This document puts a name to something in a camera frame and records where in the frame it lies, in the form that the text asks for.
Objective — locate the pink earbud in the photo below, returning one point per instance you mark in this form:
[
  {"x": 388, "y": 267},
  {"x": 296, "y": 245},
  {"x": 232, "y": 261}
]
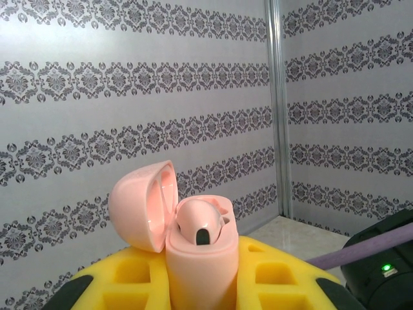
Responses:
[{"x": 200, "y": 219}]

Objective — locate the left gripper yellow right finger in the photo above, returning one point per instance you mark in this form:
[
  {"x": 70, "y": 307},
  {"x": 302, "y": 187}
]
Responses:
[{"x": 274, "y": 281}]

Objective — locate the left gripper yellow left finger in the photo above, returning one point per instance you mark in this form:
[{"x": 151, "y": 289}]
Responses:
[{"x": 129, "y": 274}]

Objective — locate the right aluminium frame post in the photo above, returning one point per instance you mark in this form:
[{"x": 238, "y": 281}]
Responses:
[{"x": 279, "y": 97}]

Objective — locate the pink round charging case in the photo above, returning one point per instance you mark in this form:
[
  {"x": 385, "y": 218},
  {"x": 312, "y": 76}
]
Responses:
[{"x": 200, "y": 268}]

